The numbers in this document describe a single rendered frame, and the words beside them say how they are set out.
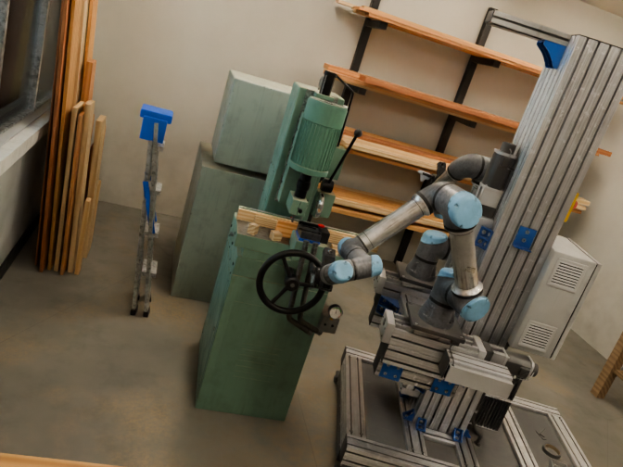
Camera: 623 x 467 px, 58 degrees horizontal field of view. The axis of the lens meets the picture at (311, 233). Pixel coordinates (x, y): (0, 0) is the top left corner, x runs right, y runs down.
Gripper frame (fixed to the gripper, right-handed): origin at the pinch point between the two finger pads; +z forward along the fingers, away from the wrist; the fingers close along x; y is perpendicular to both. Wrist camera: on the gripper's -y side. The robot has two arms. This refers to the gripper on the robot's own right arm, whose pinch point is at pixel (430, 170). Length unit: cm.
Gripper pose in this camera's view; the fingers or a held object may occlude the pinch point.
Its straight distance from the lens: 331.3
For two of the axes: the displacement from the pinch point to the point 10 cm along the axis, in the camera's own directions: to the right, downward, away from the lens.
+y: -1.6, 9.3, 3.4
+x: 9.7, 0.8, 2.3
